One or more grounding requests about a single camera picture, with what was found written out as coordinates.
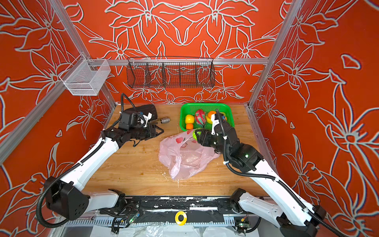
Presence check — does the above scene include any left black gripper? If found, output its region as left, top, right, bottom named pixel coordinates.
left=130, top=123, right=165, bottom=139

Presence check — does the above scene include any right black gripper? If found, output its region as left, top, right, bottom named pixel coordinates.
left=197, top=127, right=233, bottom=158

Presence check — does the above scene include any orange tangerine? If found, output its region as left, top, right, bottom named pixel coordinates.
left=186, top=123, right=194, bottom=130
left=207, top=111, right=216, bottom=118

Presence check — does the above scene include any green apple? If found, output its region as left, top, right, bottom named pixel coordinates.
left=192, top=130, right=201, bottom=142

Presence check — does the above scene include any pink dragon fruit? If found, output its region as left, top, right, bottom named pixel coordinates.
left=194, top=109, right=206, bottom=127

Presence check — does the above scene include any pink plastic bag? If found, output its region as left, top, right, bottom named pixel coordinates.
left=159, top=130, right=220, bottom=180

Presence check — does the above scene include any yellow lemon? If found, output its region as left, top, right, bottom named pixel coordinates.
left=185, top=114, right=195, bottom=124

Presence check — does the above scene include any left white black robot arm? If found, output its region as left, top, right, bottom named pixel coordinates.
left=36, top=104, right=164, bottom=229

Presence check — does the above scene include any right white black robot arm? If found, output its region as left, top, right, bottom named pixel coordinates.
left=192, top=111, right=344, bottom=237

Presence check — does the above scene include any black plastic tool case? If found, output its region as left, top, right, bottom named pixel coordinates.
left=126, top=104, right=158, bottom=119

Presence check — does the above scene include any yellow banana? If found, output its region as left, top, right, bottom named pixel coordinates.
left=206, top=117, right=213, bottom=124

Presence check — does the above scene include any green plastic basket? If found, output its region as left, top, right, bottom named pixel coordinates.
left=179, top=103, right=235, bottom=131

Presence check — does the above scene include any yellow tape roll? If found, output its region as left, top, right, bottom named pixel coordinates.
left=175, top=211, right=188, bottom=226

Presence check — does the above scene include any black wire wall basket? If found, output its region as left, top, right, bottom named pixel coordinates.
left=126, top=57, right=216, bottom=88

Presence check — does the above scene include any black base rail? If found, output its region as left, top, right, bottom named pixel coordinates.
left=100, top=195, right=258, bottom=215

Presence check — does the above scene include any white wire mesh basket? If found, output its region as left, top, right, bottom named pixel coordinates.
left=59, top=54, right=111, bottom=96

